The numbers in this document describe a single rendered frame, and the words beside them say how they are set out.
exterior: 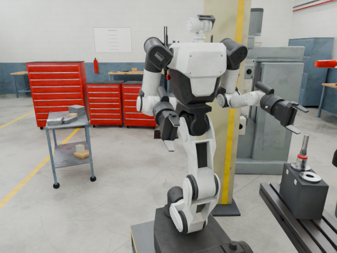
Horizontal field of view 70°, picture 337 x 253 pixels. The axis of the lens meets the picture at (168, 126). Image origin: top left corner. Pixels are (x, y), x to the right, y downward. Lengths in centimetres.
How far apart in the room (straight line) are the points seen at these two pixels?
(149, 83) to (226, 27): 133
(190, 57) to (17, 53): 1009
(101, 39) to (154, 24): 204
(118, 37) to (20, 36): 361
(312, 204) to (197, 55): 87
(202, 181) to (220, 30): 149
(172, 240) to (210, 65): 111
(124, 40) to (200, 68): 857
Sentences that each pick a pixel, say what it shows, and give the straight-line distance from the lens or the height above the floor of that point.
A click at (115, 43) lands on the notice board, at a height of 187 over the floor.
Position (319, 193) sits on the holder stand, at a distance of 133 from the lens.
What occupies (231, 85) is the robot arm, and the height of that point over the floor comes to 154.
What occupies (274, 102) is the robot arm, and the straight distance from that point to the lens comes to 118.
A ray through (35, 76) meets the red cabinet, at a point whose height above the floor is 117.
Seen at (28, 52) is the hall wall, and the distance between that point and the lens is 1082.
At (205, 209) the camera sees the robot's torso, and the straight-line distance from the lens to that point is 153.
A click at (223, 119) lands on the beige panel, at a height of 105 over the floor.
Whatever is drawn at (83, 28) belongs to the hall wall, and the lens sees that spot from 1003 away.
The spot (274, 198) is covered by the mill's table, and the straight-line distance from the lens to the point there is 148.
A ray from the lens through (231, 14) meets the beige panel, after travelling 242.
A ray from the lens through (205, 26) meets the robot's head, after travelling 127.
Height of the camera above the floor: 175
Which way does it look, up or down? 18 degrees down
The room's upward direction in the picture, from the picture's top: straight up
